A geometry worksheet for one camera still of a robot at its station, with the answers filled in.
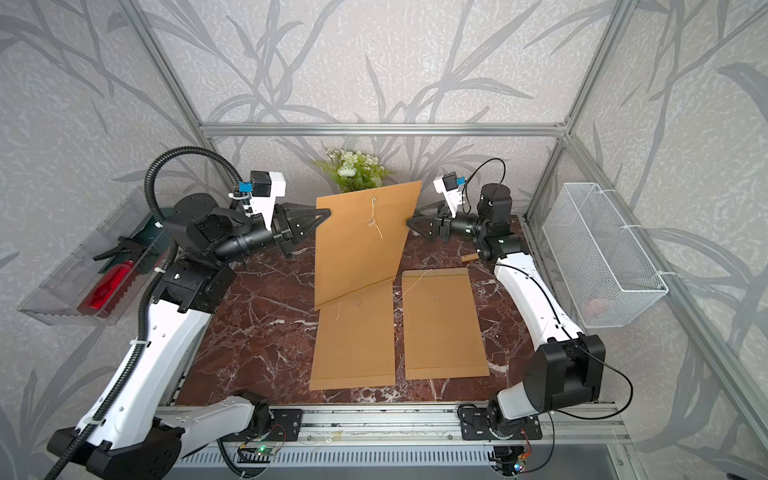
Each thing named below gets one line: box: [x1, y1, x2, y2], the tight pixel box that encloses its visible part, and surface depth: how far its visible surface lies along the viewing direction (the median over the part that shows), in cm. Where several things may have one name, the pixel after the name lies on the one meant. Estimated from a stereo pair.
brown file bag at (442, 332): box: [402, 267, 490, 380], surface depth 99 cm
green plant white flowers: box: [312, 147, 390, 193], surface depth 96 cm
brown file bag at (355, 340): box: [310, 278, 395, 391], surface depth 89 cm
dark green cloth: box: [98, 208, 175, 274], surface depth 67 cm
